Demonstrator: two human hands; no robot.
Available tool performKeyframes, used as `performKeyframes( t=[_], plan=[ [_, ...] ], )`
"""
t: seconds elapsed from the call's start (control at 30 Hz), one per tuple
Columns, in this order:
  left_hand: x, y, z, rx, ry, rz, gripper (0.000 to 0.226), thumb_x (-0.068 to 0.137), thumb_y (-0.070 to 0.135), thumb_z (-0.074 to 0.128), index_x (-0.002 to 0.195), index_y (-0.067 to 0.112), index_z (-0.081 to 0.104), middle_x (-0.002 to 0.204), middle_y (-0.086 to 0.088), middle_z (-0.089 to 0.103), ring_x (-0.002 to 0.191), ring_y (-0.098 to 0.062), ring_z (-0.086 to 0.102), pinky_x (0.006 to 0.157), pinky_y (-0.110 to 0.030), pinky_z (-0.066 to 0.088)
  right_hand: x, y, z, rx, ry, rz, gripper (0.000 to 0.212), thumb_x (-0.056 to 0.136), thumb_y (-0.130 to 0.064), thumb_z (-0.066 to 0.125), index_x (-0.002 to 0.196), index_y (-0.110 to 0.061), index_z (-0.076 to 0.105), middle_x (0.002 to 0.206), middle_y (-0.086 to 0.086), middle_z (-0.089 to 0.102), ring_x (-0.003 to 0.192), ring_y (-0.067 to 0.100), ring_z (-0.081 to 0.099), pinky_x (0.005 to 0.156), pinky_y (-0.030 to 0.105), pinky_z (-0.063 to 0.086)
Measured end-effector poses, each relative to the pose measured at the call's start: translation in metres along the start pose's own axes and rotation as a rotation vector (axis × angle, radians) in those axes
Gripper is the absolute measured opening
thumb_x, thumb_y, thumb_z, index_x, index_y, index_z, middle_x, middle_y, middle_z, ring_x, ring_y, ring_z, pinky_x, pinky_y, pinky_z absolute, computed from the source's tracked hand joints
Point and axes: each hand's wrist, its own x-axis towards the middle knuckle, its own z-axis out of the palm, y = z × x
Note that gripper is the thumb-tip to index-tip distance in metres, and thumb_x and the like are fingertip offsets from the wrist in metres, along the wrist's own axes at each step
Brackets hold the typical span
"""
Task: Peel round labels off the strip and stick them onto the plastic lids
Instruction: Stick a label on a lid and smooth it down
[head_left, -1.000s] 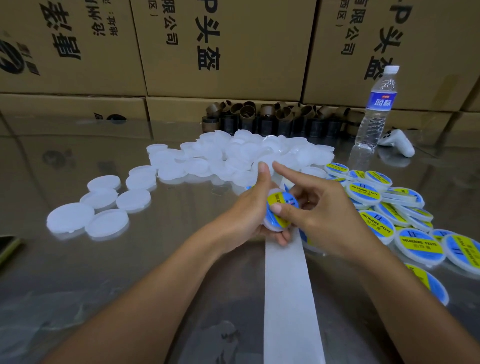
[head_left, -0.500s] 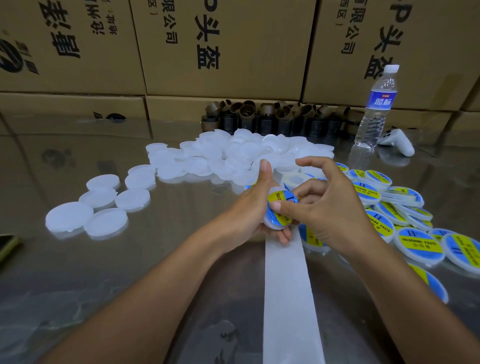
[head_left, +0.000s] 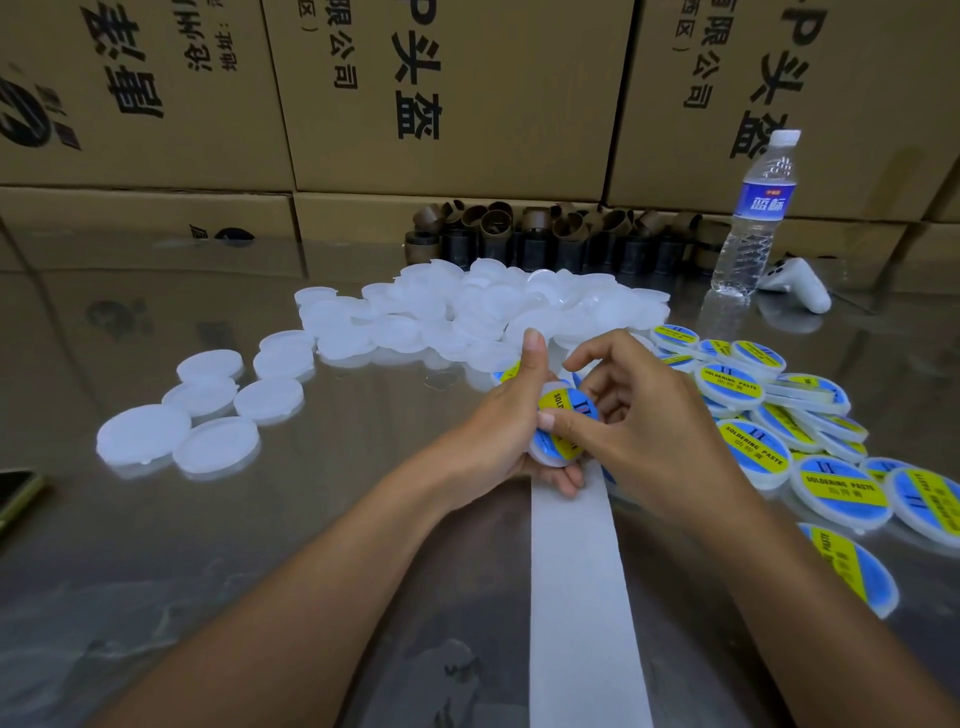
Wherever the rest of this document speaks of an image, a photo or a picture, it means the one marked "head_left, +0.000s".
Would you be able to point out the person's right hand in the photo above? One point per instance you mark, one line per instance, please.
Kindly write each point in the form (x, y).
(660, 435)

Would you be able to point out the person's left hand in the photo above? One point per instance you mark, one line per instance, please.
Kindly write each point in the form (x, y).
(488, 443)

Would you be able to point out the person's right forearm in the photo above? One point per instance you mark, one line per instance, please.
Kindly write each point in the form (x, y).
(855, 630)

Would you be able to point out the row of dark cardboard tubes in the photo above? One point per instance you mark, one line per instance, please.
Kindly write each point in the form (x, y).
(540, 237)

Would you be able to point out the person's left forearm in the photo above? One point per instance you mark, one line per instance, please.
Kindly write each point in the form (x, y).
(270, 630)

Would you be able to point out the white handheld controller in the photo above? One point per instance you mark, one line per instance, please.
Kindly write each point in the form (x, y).
(797, 285)

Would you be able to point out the stack of brown cardboard boxes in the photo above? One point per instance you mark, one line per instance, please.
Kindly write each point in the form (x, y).
(458, 98)

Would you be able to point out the sticker roll with backing strip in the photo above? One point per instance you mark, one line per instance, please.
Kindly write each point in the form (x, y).
(588, 615)

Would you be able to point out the pile of white plastic lids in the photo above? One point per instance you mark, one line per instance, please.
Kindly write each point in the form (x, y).
(450, 308)

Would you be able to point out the clear plastic water bottle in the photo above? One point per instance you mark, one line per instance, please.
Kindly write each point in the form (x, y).
(753, 215)

